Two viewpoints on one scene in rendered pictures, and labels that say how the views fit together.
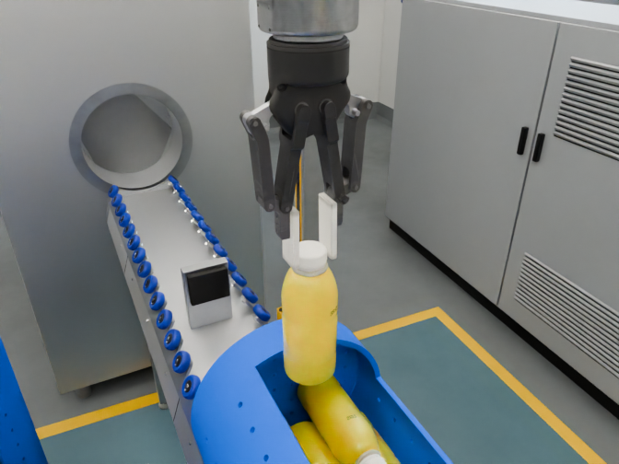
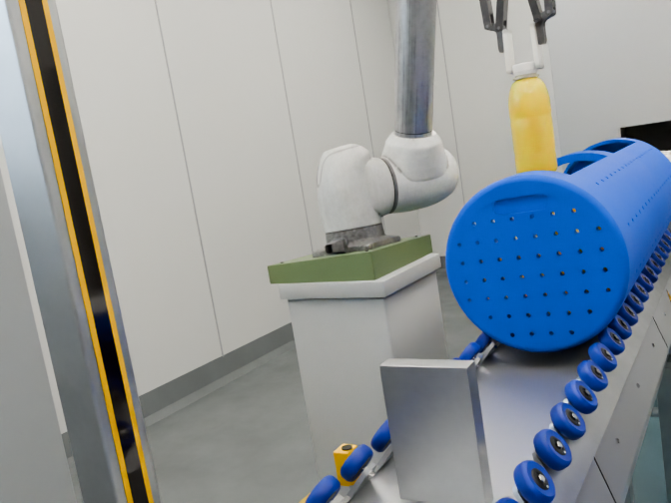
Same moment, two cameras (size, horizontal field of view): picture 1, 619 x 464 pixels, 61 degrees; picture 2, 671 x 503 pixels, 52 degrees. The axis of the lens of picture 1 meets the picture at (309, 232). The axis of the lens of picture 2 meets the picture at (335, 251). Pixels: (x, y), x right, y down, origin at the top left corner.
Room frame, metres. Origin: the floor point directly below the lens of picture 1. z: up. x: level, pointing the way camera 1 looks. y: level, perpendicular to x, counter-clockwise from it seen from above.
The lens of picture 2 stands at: (1.39, 0.79, 1.31)
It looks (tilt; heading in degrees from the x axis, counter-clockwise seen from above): 8 degrees down; 238
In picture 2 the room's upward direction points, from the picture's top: 9 degrees counter-clockwise
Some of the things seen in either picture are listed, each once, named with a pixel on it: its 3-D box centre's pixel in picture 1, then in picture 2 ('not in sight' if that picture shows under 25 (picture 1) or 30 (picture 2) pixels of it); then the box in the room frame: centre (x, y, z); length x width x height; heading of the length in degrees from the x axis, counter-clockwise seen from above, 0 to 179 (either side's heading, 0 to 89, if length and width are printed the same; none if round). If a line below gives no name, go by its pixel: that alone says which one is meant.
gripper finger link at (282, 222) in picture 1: (274, 216); (546, 26); (0.48, 0.04, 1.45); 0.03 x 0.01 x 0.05; 116
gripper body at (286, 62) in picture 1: (308, 86); not in sight; (0.49, 0.00, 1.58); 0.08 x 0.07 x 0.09; 116
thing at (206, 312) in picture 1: (208, 295); (438, 428); (0.95, 0.23, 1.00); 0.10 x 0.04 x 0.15; 116
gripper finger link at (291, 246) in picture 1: (290, 235); (536, 46); (0.48, 0.02, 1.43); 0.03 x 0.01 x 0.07; 26
